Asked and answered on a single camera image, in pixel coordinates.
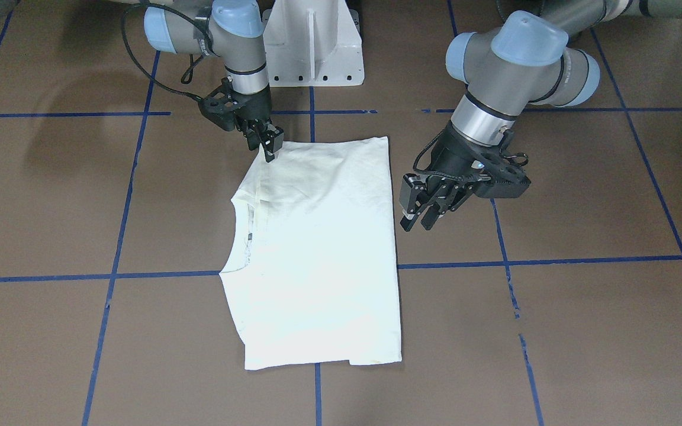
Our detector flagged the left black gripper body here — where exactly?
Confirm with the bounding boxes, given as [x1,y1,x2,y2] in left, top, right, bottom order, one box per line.
[419,124,484,183]

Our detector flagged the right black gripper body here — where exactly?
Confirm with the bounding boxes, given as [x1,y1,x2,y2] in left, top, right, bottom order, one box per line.
[231,89,272,133]

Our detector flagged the cream long-sleeve cat shirt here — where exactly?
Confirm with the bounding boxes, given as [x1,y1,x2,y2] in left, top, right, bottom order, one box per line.
[220,137,403,370]

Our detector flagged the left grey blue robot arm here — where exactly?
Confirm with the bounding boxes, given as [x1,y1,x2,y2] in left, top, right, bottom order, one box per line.
[400,1,682,231]

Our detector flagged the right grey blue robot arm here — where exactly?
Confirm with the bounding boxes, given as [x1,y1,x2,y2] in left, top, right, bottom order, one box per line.
[121,1,284,162]

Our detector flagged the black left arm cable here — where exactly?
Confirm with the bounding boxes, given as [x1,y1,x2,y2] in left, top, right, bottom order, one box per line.
[412,127,531,178]

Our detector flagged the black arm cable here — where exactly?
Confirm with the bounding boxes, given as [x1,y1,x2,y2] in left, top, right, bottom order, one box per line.
[412,127,531,178]
[121,3,211,104]

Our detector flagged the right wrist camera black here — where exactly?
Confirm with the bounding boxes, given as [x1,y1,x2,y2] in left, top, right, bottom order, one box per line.
[197,79,239,132]

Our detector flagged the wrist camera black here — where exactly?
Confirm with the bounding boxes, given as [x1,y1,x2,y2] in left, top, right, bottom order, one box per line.
[472,130,531,199]
[197,79,239,132]

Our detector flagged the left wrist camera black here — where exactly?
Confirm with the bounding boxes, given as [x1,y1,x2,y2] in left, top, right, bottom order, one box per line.
[472,130,531,199]

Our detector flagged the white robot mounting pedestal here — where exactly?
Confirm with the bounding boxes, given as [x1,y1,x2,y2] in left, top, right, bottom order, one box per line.
[262,1,365,88]

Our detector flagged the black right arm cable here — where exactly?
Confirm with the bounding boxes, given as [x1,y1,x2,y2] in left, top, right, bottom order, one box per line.
[121,3,211,104]

